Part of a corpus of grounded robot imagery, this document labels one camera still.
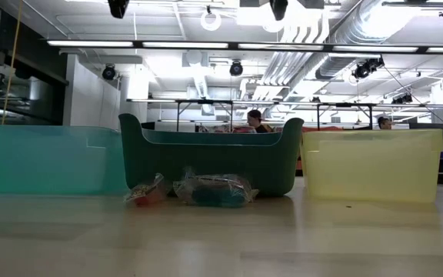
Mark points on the dark teal plastic bin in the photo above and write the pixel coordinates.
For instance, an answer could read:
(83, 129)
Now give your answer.
(206, 157)

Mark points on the yellow translucent bin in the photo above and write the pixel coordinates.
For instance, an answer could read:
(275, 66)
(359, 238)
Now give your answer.
(371, 169)

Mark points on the person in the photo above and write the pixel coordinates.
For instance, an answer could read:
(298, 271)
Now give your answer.
(257, 122)
(385, 123)

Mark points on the black overhead light bar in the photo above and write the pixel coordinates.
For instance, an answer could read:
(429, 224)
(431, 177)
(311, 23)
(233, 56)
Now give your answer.
(137, 44)

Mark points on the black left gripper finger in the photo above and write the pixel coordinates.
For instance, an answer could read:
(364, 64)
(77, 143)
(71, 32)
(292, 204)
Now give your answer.
(118, 7)

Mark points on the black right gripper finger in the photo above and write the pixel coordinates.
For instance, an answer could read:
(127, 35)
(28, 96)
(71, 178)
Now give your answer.
(278, 8)

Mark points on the black background table frame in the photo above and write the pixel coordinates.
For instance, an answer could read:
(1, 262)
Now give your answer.
(206, 101)
(344, 104)

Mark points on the black ceiling spotlight cluster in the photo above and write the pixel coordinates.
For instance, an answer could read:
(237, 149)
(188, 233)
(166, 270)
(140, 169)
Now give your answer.
(402, 99)
(367, 67)

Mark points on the light teal translucent bin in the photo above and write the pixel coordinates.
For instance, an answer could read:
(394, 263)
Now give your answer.
(52, 161)

